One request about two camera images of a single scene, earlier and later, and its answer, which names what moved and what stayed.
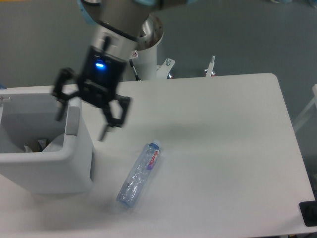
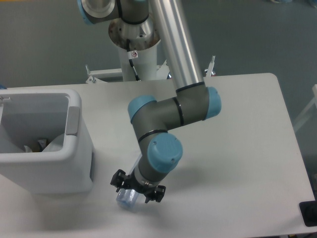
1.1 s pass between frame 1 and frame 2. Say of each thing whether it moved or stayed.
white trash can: stayed
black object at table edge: stayed
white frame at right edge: stayed
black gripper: moved
